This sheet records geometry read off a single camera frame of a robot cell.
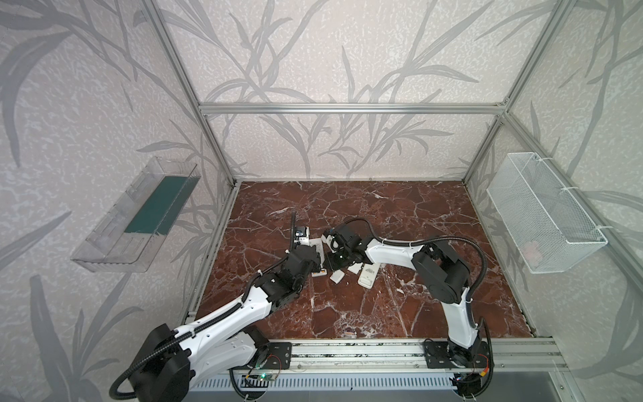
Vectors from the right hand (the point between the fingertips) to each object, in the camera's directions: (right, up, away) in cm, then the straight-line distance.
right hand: (323, 259), depth 92 cm
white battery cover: (+5, -6, -2) cm, 8 cm away
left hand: (-1, +8, -10) cm, 13 cm away
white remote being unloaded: (+17, -5, -3) cm, 18 cm away
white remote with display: (-2, +5, +4) cm, 7 cm away
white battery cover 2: (+12, -3, -2) cm, 12 cm away
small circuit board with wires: (-15, -29, -22) cm, 39 cm away
